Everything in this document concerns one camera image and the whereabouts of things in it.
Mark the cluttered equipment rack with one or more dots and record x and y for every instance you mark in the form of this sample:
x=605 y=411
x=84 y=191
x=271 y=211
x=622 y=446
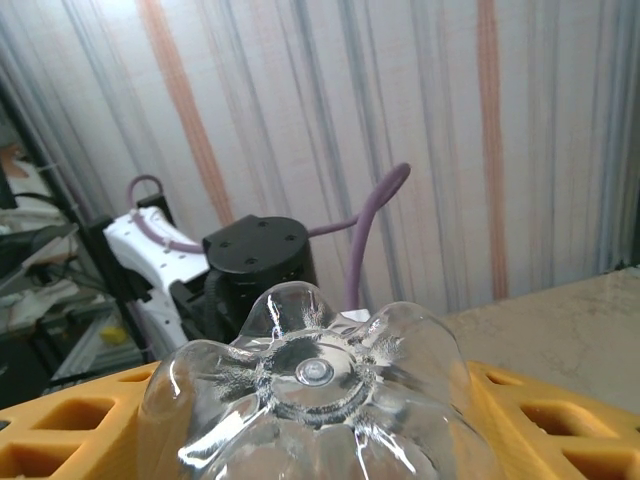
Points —
x=40 y=280

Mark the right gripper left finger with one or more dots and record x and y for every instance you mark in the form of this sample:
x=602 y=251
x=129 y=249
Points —
x=65 y=440

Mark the orange label clear bottle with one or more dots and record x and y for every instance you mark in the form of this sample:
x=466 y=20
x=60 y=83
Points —
x=310 y=400

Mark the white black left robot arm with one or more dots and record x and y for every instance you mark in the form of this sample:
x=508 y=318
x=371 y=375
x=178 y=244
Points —
x=150 y=250

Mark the small yellow object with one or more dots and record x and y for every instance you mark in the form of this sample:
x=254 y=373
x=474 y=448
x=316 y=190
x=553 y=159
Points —
x=112 y=335

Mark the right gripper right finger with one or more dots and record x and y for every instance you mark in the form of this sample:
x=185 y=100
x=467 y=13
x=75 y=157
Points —
x=565 y=430

